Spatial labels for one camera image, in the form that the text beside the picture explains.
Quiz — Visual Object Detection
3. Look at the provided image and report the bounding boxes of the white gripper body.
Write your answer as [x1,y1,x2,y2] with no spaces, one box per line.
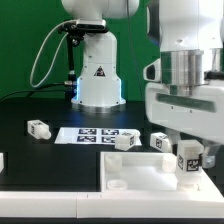
[145,81,224,145]

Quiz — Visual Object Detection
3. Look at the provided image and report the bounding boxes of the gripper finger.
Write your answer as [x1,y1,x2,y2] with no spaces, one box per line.
[166,129,181,149]
[202,141,221,169]

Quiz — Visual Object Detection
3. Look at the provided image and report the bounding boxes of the white square table top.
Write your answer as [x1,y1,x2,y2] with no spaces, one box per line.
[100,152,224,202]

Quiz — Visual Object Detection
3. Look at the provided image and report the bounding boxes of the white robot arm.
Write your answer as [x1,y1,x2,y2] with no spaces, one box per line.
[61,0,224,168]

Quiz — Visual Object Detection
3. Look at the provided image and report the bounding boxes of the white L-shaped fence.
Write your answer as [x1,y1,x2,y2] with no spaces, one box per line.
[0,156,224,220]

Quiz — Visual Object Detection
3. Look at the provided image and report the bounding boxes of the sheet with fiducial markers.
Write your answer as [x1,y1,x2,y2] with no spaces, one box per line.
[53,127,142,147]

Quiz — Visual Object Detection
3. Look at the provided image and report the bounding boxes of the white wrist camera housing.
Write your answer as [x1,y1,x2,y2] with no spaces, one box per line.
[143,59,162,83]

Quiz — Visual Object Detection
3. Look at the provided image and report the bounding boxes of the black cable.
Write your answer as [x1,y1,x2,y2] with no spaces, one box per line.
[0,82,76,103]

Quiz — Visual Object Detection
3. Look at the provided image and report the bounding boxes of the camera on black stand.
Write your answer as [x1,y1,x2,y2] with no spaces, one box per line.
[57,19,108,100]

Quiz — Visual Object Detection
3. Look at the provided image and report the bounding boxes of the grey camera cable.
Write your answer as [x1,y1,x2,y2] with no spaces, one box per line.
[29,20,78,90]

